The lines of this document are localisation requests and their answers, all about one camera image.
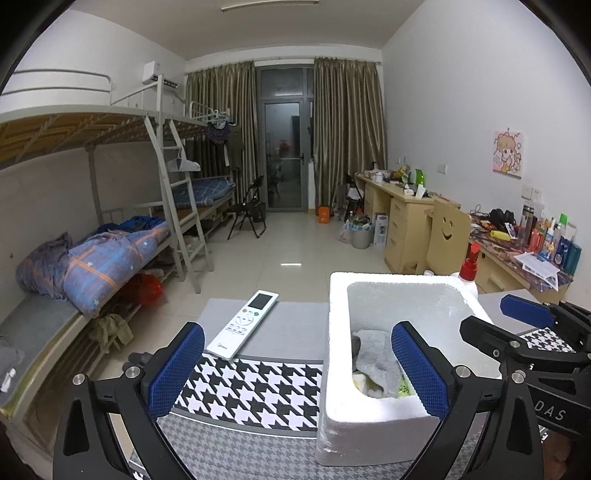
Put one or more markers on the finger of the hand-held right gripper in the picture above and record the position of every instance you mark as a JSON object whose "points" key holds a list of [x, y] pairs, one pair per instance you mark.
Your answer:
{"points": [[498, 339], [526, 309]]}

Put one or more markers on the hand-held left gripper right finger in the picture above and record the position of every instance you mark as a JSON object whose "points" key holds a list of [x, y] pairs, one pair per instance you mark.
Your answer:
{"points": [[420, 369]]}

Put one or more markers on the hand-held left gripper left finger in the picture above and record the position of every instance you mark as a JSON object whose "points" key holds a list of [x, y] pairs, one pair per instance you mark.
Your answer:
{"points": [[178, 364]]}

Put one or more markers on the grey fluffy cloth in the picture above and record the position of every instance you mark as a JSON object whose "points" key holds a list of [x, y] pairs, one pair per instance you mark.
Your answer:
{"points": [[378, 355]]}

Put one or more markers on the white foam box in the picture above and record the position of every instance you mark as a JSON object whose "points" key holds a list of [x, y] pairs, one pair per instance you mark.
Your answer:
{"points": [[351, 415]]}

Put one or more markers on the wooden desk with printed mat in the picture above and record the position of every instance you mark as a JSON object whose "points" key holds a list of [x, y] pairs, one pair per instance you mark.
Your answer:
{"points": [[498, 272]]}

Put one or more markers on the white paper sheet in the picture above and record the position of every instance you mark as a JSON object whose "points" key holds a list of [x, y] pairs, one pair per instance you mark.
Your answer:
{"points": [[535, 263]]}

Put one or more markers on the printed desk mat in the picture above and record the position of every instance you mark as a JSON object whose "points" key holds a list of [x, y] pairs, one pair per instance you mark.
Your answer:
{"points": [[508, 251]]}

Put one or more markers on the white pump bottle red cap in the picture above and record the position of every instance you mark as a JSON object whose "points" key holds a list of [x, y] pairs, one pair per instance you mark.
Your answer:
{"points": [[470, 267]]}

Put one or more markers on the row of toiletry bottles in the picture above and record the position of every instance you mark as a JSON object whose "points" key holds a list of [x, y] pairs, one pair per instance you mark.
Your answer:
{"points": [[563, 249]]}

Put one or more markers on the olive clothes pile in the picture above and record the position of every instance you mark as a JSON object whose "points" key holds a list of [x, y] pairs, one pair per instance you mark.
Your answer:
{"points": [[113, 330]]}

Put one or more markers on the houndstooth tablecloth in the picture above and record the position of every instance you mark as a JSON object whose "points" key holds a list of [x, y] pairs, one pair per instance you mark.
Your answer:
{"points": [[249, 383]]}

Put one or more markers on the white remote control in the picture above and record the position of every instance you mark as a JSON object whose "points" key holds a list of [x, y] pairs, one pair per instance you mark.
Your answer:
{"points": [[242, 323]]}

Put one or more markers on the yellow tube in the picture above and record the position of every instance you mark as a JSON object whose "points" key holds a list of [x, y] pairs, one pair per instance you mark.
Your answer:
{"points": [[500, 234]]}

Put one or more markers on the red bag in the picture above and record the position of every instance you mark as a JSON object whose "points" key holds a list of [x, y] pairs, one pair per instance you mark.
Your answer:
{"points": [[147, 290]]}

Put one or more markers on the black headphones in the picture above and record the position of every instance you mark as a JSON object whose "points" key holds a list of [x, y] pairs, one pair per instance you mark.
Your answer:
{"points": [[498, 216]]}

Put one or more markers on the wooden smiley chair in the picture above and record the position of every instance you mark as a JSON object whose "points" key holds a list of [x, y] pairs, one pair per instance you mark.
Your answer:
{"points": [[445, 230]]}

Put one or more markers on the blue plaid quilt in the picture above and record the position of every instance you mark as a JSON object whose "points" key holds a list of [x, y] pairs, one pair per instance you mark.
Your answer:
{"points": [[111, 267]]}

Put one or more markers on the white carton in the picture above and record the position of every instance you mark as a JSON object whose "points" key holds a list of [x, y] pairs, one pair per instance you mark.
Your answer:
{"points": [[381, 230]]}

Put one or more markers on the white bucket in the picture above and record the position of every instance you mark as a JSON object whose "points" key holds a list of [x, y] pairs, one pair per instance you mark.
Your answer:
{"points": [[361, 237]]}

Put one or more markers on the grey mattress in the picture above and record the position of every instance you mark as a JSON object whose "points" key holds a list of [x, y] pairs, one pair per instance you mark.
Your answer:
{"points": [[37, 332]]}

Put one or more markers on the blue clothes pile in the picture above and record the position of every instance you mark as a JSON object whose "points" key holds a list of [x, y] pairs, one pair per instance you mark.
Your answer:
{"points": [[138, 224]]}

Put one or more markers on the wooden desk with drawers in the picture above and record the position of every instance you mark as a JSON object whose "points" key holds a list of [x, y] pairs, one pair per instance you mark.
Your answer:
{"points": [[406, 221]]}

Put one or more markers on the clear plastic bag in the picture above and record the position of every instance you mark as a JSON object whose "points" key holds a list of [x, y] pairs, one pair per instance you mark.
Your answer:
{"points": [[345, 233]]}

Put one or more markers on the purple quilt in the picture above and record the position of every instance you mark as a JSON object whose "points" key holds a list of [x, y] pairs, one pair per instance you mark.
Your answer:
{"points": [[44, 267]]}

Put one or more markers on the blue checked bedding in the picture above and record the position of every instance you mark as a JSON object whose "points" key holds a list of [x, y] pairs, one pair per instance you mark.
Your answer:
{"points": [[207, 189]]}

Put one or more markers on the orange box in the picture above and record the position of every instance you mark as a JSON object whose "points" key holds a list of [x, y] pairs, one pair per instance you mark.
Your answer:
{"points": [[323, 215]]}

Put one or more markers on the white clothes hanger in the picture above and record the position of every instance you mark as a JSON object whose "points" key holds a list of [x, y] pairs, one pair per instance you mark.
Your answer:
{"points": [[184, 164]]}

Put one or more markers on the hanging dark clothes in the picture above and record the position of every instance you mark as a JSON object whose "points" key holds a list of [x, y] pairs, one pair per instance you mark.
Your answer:
{"points": [[217, 134]]}

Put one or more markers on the white metal bunk bed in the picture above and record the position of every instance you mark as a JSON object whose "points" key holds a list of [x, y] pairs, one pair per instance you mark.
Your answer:
{"points": [[46, 129], [194, 124]]}

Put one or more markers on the glass balcony door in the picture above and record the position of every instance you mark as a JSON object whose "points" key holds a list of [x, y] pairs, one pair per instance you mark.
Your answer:
{"points": [[281, 138]]}

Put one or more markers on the brown curtain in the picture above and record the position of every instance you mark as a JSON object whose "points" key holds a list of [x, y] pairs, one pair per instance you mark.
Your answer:
{"points": [[346, 120], [221, 101]]}

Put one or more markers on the white air conditioner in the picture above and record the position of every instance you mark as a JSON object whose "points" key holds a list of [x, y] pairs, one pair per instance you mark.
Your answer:
{"points": [[152, 71]]}

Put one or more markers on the ceiling tube light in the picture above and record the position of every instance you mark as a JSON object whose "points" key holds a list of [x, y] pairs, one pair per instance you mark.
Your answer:
{"points": [[270, 4]]}

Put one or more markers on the white wall socket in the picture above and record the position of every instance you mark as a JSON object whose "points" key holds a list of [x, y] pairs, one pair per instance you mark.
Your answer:
{"points": [[532, 193]]}

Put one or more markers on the cartoon wall poster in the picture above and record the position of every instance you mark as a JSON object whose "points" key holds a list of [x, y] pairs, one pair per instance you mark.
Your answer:
{"points": [[508, 154]]}

